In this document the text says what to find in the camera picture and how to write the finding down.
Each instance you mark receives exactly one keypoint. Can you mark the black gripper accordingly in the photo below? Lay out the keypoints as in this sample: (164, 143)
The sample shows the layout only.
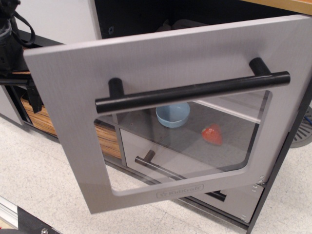
(12, 60)

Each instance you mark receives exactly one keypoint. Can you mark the grey toy oven door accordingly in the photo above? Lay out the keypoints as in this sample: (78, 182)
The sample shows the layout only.
(254, 124)

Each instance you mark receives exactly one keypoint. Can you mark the black oven door handle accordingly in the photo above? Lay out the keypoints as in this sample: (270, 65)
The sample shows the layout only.
(118, 102)

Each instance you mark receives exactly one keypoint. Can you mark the lower wood pattern bin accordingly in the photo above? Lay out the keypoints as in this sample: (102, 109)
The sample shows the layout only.
(106, 133)

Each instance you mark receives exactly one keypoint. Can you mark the wood pattern bin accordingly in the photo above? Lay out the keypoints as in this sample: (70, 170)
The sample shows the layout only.
(22, 73)
(106, 133)

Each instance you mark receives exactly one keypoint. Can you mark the upper wood pattern bin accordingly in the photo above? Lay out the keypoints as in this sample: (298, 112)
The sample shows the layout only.
(22, 73)

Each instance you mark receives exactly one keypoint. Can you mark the blue bowl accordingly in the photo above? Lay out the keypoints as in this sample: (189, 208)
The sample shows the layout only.
(173, 116)

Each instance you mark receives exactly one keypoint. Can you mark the grey lower drawer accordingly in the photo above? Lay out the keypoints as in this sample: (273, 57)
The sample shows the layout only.
(240, 202)

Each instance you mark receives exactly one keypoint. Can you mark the toy kitchen cabinet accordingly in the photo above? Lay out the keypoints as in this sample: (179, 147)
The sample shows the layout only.
(35, 173)

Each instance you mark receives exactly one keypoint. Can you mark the red toy strawberry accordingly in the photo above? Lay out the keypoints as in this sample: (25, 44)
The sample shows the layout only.
(212, 134)

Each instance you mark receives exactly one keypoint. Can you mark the grey round base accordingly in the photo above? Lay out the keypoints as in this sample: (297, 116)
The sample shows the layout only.
(303, 135)

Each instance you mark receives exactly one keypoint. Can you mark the aluminium rail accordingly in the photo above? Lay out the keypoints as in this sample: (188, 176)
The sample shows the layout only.
(8, 214)

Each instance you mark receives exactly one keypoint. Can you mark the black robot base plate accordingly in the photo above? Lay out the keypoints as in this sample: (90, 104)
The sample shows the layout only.
(29, 224)

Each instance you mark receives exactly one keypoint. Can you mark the black drawer handle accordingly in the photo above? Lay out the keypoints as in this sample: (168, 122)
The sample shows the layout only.
(147, 162)

